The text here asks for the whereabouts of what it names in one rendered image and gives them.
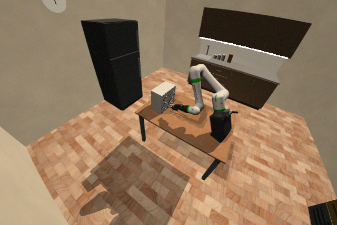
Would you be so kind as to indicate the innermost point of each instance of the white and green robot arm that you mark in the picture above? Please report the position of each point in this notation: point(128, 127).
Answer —
point(218, 99)

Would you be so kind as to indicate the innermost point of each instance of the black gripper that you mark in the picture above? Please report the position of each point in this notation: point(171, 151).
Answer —
point(176, 107)

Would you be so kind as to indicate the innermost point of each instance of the grey small chest of drawers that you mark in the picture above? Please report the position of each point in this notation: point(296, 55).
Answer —
point(157, 93)

